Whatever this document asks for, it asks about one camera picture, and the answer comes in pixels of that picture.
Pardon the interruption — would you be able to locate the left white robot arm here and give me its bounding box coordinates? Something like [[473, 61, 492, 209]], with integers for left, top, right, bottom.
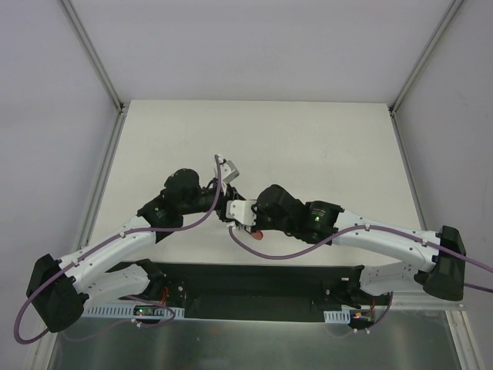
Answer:
[[26, 160, 240, 333]]

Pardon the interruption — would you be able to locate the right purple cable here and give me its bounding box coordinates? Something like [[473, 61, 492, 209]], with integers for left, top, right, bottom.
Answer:
[[227, 225, 493, 340]]

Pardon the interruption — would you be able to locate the white cable duct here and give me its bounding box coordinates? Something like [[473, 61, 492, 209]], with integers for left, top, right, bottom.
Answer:
[[324, 309, 351, 325], [82, 304, 185, 320]]

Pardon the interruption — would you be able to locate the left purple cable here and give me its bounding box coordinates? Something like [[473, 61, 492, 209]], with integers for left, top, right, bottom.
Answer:
[[14, 153, 224, 344]]

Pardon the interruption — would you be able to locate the aluminium frame post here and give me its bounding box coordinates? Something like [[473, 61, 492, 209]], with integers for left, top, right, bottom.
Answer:
[[389, 0, 467, 118], [57, 0, 130, 113]]

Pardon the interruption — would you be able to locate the right aluminium frame post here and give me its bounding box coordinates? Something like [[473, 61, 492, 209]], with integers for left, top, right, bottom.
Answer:
[[389, 0, 467, 118]]

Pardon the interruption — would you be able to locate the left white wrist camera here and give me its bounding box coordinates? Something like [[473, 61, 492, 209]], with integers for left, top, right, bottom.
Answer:
[[214, 154, 240, 186]]

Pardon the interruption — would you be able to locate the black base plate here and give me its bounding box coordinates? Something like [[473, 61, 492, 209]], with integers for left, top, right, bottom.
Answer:
[[137, 259, 390, 322]]

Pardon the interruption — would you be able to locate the left aluminium frame post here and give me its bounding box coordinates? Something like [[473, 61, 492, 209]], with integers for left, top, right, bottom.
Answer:
[[57, 0, 130, 113]]

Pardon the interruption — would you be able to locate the key organiser with red handle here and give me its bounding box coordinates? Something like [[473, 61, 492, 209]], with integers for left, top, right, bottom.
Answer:
[[250, 230, 263, 241]]

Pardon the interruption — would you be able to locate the purple cable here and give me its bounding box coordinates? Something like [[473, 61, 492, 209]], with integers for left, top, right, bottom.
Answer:
[[227, 225, 493, 340], [14, 153, 224, 344]]

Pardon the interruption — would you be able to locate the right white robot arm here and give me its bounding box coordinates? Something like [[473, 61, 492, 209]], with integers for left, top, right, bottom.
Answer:
[[251, 185, 466, 304]]

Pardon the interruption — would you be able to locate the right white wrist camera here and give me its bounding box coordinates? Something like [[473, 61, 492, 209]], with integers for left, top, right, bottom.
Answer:
[[226, 200, 257, 231]]

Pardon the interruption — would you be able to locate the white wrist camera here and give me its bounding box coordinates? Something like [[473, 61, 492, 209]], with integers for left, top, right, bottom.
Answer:
[[214, 154, 240, 186], [226, 200, 257, 231]]

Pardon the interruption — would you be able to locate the right white cable duct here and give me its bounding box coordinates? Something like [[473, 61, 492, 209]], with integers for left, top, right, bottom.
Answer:
[[324, 309, 351, 325]]

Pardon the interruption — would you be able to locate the left white cable duct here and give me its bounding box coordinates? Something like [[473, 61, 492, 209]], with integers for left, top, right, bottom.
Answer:
[[82, 304, 185, 320]]

